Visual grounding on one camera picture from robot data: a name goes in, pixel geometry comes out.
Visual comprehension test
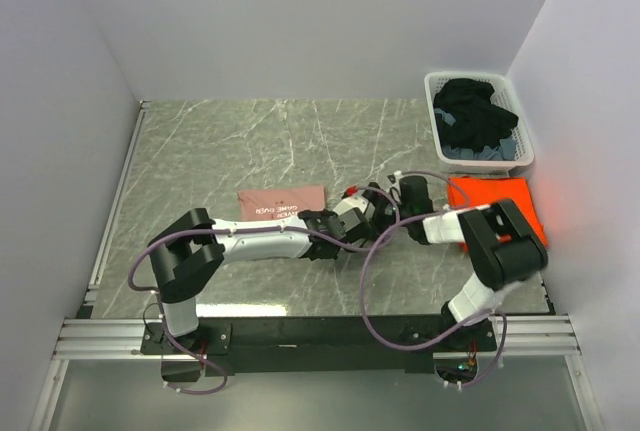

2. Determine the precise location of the aluminium frame rail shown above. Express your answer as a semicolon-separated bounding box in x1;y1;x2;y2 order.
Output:
52;315;581;361

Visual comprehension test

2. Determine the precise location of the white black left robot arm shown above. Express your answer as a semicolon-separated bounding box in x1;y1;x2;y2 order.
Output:
149;185;401;353

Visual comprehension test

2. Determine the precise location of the pink printed t-shirt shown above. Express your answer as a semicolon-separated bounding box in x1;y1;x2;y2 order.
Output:
237;185;327;221

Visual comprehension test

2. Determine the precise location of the white plastic laundry basket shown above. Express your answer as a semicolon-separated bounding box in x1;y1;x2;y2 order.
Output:
424;71;534;175

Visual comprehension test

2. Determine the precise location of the black t-shirt in basket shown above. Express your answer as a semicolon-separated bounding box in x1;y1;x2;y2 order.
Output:
433;78;519;152

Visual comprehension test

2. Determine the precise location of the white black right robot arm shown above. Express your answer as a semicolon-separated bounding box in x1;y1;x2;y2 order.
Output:
388;171;548;350

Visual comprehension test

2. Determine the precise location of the folded orange t-shirt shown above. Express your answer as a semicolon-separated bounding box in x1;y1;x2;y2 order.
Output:
447;177;549;248

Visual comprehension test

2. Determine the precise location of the black robot mounting base bar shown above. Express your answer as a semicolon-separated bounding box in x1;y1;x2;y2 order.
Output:
139;314;499;383

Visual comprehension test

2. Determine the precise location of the blue garment in basket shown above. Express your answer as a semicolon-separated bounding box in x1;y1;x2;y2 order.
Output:
434;108;516;161

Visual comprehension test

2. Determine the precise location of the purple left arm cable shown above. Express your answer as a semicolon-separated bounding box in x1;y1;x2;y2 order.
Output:
128;181;401;395

